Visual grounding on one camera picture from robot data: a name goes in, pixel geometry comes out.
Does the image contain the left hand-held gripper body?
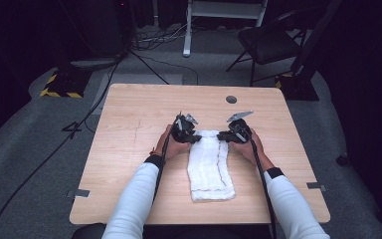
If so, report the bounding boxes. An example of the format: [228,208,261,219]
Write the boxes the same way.
[170,112,200,144]

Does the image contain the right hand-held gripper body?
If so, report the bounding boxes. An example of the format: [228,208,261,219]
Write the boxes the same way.
[225,111,255,144]

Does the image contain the white towel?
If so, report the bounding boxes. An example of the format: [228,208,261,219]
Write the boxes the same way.
[186,129,237,202]

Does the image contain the person's left hand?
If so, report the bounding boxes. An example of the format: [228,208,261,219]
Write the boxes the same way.
[154,123,192,164]

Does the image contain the person's right hand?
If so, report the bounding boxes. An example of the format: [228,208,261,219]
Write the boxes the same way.
[228,127,269,168]

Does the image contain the black stand striped base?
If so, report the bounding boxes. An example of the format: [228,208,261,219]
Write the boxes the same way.
[275,0,343,102]
[39,0,93,100]

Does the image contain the black folding chair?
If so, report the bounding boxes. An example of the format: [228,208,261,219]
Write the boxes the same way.
[225,7,313,88]

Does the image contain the grey tape piece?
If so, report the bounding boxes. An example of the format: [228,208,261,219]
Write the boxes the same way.
[74,188,91,199]
[305,181,328,192]

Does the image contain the black round floor object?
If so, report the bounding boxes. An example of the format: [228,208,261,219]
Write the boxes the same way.
[335,152,349,167]

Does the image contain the black floor tape mark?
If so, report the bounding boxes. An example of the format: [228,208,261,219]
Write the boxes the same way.
[62,120,83,139]

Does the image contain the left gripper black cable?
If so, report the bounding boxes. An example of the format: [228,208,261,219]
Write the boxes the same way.
[151,129,180,208]

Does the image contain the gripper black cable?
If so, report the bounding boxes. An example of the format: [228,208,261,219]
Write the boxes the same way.
[249,136,279,239]
[151,129,180,208]

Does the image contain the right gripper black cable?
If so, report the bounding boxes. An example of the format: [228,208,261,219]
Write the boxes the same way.
[249,136,279,239]

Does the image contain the thin black floor cable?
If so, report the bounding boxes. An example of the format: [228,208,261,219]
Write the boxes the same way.
[128,49,200,87]

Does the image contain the bundle of floor cables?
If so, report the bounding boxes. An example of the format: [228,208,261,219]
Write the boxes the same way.
[131,23,195,52]

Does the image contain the white metal stand frame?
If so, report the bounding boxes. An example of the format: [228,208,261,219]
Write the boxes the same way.
[182,0,270,59]

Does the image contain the long black floor cable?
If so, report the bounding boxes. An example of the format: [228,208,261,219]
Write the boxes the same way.
[0,58,122,239]

